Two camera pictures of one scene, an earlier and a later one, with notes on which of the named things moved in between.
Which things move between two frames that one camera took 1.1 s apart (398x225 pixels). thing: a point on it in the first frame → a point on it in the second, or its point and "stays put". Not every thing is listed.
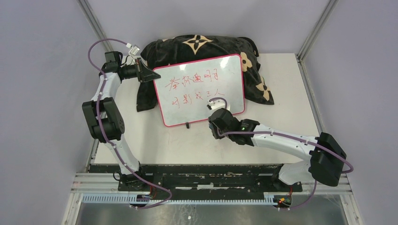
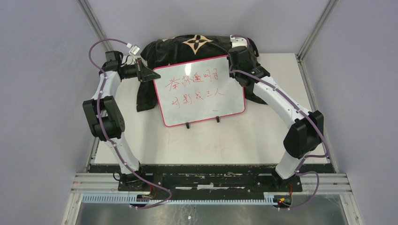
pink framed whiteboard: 184,90 stays put
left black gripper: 146,74 stays put
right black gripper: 216,135 → 227,56
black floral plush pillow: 188,48 stays put
